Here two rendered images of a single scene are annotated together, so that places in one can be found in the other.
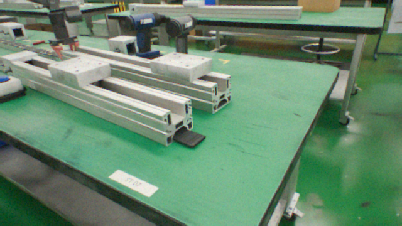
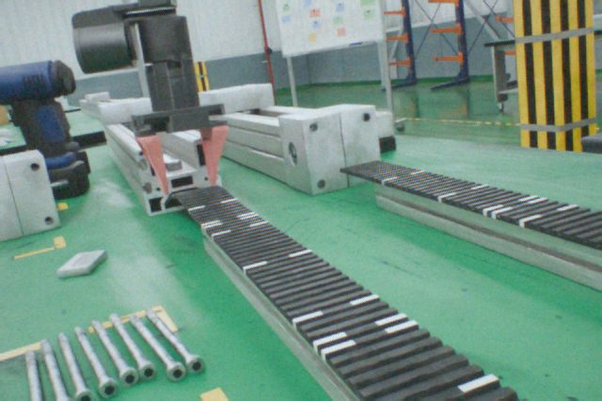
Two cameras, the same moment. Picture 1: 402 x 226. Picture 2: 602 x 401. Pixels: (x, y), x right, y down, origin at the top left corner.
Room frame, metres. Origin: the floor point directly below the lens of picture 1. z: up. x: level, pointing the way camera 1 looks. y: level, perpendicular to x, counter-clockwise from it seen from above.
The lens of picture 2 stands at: (1.75, 1.10, 0.95)
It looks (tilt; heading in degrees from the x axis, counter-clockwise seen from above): 13 degrees down; 213
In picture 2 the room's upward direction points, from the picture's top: 9 degrees counter-clockwise
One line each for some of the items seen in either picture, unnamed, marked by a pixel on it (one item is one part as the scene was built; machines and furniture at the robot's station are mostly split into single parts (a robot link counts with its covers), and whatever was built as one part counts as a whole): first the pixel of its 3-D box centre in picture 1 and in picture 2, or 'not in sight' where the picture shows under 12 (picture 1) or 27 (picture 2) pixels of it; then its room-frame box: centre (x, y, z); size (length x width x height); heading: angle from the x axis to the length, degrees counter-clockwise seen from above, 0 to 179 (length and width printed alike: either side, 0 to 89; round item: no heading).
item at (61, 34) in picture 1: (61, 33); (174, 93); (1.21, 0.60, 0.93); 0.10 x 0.07 x 0.07; 144
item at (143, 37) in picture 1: (152, 39); (16, 136); (1.16, 0.20, 0.89); 0.20 x 0.08 x 0.22; 127
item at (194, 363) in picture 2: not in sight; (170, 336); (1.50, 0.82, 0.78); 0.11 x 0.01 x 0.01; 60
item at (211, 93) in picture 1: (131, 71); (144, 148); (0.95, 0.26, 0.82); 0.80 x 0.10 x 0.09; 52
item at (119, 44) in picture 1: (122, 48); (23, 192); (1.29, 0.37, 0.83); 0.11 x 0.10 x 0.10; 148
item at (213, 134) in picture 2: (63, 50); (196, 150); (1.20, 0.61, 0.86); 0.07 x 0.07 x 0.09; 54
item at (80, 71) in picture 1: (81, 75); (235, 105); (0.80, 0.37, 0.87); 0.16 x 0.11 x 0.07; 52
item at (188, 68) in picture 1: (181, 69); (127, 117); (0.80, 0.06, 0.87); 0.16 x 0.11 x 0.07; 52
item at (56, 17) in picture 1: (58, 18); (160, 40); (1.21, 0.60, 0.99); 0.07 x 0.06 x 0.07; 126
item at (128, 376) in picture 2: not in sight; (110, 347); (1.52, 0.79, 0.78); 0.11 x 0.01 x 0.01; 60
